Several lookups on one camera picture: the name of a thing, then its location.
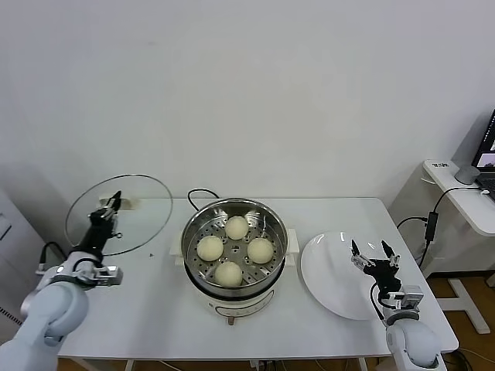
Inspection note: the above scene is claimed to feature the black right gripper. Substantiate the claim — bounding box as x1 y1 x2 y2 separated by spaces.
350 239 401 303

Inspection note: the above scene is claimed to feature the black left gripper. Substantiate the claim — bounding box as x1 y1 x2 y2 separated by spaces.
78 189 123 257

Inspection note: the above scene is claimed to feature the glass pot lid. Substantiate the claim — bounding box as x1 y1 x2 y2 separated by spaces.
64 173 174 258

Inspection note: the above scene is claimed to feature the white steamed baozi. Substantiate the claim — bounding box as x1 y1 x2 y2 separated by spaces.
196 235 224 262
246 237 275 264
213 260 244 288
225 215 249 240

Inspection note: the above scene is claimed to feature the stainless steel steamer basket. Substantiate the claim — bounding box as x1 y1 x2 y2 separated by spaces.
180 197 289 301

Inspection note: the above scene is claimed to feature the white round plate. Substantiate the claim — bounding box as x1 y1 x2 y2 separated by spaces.
299 230 399 321

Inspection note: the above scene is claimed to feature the white floor appliance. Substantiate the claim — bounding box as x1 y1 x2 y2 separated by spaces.
0 188 73 322

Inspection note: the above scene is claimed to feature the white side desk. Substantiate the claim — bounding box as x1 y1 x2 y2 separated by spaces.
420 158 495 334

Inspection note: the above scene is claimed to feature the grey cylindrical speaker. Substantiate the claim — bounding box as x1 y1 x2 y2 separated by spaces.
454 164 481 186

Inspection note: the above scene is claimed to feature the open black laptop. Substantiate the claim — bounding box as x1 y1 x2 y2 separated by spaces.
472 107 495 203

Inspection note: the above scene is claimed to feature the black right camera cable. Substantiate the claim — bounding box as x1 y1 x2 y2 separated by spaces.
369 281 387 322

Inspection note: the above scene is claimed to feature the black camera cable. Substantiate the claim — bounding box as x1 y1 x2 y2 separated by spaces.
369 281 387 322
38 241 69 271

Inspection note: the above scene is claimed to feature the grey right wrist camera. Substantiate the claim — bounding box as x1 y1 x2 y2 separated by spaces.
388 284 423 310

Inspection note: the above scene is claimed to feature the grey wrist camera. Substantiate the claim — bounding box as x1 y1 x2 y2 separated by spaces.
92 264 124 287
388 284 423 310

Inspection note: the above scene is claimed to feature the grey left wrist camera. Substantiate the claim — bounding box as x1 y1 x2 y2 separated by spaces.
92 264 124 287

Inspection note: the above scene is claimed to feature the black cooker power cord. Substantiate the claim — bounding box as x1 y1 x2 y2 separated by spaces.
186 188 221 213

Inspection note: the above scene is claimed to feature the black left camera cable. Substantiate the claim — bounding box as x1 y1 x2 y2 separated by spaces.
38 241 69 271

